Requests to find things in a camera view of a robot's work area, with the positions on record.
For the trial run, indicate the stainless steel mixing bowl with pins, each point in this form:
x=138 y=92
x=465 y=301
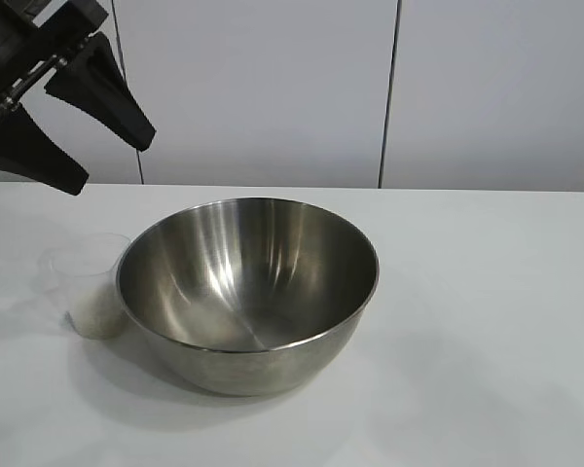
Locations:
x=253 y=292

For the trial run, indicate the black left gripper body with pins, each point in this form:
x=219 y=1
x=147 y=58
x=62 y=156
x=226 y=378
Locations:
x=10 y=34

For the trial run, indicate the white rice grains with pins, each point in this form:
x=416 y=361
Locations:
x=99 y=316

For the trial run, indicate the clear plastic measuring cup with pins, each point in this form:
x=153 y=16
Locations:
x=78 y=262

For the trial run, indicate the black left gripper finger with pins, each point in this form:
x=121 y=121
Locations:
x=34 y=151
x=102 y=92

